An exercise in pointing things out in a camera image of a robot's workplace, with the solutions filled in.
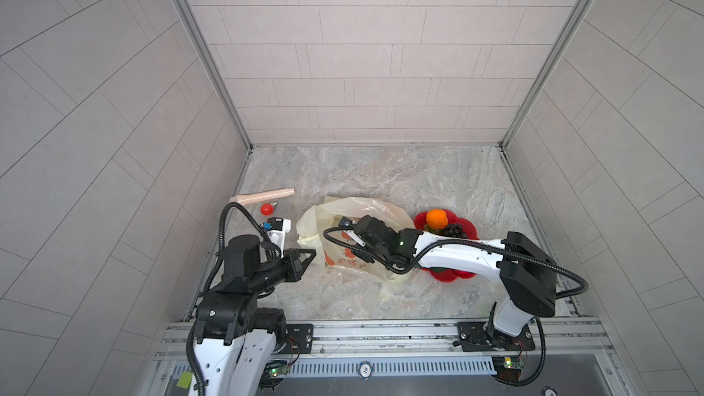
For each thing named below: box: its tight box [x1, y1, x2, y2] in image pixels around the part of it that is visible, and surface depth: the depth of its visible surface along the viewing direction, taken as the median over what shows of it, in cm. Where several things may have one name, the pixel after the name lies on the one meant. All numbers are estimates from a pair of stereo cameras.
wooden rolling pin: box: [229, 187, 297, 207], surface depth 98 cm
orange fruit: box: [426, 208, 449, 231], surface depth 88 cm
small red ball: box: [260, 203, 275, 216], surface depth 96 cm
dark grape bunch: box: [443, 222, 469, 239], surface depth 88 cm
